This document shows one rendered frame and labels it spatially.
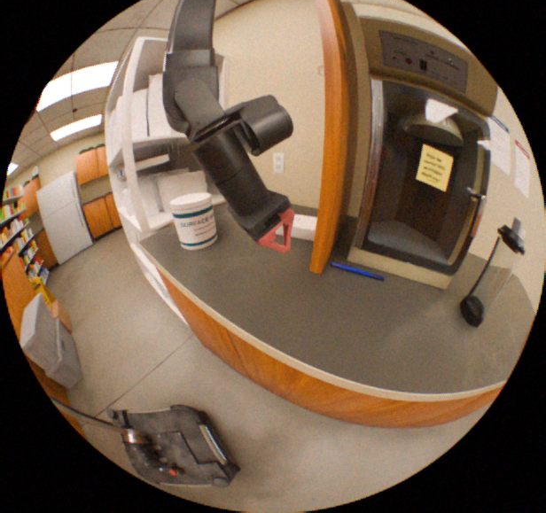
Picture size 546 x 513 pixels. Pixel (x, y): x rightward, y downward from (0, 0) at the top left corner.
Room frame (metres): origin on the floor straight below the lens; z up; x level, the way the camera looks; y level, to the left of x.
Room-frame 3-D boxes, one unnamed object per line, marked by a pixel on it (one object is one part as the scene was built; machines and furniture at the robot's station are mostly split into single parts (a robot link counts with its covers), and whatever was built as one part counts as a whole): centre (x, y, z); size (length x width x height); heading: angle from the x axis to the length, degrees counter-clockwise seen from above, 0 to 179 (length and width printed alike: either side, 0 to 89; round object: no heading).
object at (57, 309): (-0.04, 2.49, 0.14); 0.41 x 0.32 x 0.28; 65
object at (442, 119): (0.24, -0.34, 1.19); 0.30 x 0.01 x 0.40; 58
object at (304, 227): (0.52, -0.08, 0.96); 0.16 x 0.12 x 0.04; 68
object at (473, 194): (0.16, -0.41, 1.17); 0.05 x 0.03 x 0.10; 148
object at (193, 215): (0.44, 0.25, 1.02); 0.13 x 0.13 x 0.15
